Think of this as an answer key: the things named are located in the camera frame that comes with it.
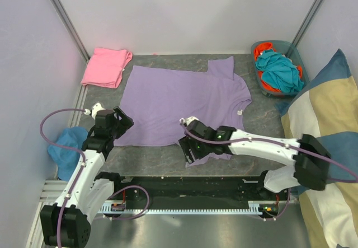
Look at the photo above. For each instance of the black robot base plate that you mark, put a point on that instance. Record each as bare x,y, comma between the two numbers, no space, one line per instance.
199,193

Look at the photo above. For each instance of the light blue cable duct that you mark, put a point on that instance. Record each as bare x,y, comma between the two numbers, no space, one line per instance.
252,209

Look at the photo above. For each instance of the blue beige checked pillow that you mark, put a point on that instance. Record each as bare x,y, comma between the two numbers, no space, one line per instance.
326,108

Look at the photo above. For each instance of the teal t shirt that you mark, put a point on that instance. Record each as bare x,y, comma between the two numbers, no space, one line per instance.
282,69

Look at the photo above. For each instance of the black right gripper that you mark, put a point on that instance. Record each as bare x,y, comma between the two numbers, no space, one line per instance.
185,144

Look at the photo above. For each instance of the blue bucket hat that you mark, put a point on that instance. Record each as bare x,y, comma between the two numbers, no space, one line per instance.
66,159

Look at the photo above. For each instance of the aluminium frame post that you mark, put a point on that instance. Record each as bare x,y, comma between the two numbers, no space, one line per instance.
309,17
57,4

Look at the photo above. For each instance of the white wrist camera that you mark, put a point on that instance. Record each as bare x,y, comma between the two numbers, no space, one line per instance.
92,112
189,122

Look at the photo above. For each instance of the folded pink t shirt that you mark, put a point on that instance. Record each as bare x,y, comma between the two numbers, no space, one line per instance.
105,67

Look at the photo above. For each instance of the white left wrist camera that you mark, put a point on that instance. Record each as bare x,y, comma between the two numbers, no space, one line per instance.
92,112

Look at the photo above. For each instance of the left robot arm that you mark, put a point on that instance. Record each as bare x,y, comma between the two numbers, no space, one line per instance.
67,222

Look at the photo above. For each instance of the left aluminium frame post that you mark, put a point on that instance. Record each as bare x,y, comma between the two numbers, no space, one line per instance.
57,4

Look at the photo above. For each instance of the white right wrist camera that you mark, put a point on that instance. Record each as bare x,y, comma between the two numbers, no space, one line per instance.
189,122

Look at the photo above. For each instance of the teal laundry basket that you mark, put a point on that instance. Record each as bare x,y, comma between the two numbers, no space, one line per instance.
279,68

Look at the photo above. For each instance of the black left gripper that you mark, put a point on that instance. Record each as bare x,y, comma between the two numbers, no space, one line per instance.
124,124

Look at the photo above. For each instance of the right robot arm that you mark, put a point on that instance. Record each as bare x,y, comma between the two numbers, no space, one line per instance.
305,162

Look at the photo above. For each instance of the purple t shirt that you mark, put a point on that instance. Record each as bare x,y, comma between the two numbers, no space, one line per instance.
156,99

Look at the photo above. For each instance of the orange t shirt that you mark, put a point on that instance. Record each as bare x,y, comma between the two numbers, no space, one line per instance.
264,46

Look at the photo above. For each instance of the right aluminium frame post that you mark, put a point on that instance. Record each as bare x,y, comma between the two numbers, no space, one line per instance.
309,17

